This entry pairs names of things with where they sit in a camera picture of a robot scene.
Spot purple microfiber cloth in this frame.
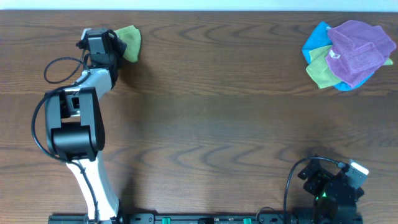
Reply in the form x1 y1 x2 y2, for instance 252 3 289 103
325 20 397 88

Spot blue microfiber cloth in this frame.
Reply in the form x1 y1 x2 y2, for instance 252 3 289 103
302 21 373 91

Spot olive green microfiber cloth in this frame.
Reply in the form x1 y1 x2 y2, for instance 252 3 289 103
305 45 394 90

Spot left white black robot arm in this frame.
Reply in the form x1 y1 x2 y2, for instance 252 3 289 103
44 28 127 223

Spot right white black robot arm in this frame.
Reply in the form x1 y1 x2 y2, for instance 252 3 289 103
288 157 369 224

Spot light green microfiber cloth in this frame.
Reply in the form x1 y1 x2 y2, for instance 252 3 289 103
115 25 141 63

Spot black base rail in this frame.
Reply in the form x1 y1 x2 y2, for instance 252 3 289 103
48 213 364 224

